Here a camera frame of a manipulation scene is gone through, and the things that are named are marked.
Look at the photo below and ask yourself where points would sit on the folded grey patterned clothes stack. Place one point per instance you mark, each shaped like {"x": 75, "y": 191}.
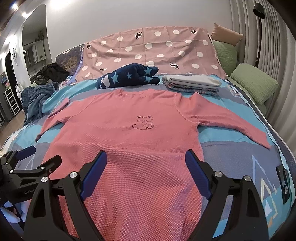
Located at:
{"x": 202, "y": 84}

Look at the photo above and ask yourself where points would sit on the black phone on bed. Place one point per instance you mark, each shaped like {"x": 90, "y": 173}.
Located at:
{"x": 284, "y": 182}

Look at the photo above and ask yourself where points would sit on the blue grey geometric bedspread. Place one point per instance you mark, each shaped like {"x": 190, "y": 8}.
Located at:
{"x": 224, "y": 149}

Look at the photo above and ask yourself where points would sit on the lower green pillow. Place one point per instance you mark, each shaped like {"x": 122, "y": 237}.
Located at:
{"x": 260, "y": 85}

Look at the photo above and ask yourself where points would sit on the pink polka dot sheet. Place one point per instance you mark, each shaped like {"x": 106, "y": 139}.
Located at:
{"x": 173, "y": 49}

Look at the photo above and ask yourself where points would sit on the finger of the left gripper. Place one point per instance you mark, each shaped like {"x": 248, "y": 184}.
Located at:
{"x": 24, "y": 153}

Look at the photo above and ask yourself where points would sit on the tan pillow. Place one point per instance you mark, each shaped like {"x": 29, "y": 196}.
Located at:
{"x": 226, "y": 35}

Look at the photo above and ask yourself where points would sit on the pink long-sleeve bear shirt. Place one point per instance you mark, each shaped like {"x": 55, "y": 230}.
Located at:
{"x": 146, "y": 191}

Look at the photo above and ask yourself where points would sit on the black floor lamp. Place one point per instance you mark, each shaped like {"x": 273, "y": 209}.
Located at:
{"x": 258, "y": 10}

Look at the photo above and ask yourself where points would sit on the black clothes pile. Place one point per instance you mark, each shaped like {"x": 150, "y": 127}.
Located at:
{"x": 51, "y": 73}

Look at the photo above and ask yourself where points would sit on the upper green pillow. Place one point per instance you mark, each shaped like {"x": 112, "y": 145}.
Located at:
{"x": 227, "y": 55}

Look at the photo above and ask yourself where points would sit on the grey pleated curtain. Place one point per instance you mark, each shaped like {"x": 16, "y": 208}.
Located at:
{"x": 277, "y": 58}

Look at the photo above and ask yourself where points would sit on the white shelf rack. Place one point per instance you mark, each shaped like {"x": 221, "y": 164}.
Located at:
{"x": 11, "y": 100}

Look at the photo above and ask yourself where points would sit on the green pillow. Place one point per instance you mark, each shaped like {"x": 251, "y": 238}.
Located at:
{"x": 260, "y": 85}
{"x": 227, "y": 55}

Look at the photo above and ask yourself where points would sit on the navy star plush blanket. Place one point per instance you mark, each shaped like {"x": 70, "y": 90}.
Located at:
{"x": 129, "y": 75}

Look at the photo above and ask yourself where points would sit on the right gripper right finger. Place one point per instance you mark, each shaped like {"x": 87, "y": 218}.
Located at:
{"x": 234, "y": 210}

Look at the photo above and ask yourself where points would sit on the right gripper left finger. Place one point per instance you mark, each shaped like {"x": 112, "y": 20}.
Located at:
{"x": 45, "y": 218}

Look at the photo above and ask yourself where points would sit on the crumpled blue towel blanket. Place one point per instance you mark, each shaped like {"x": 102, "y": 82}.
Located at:
{"x": 32, "y": 100}

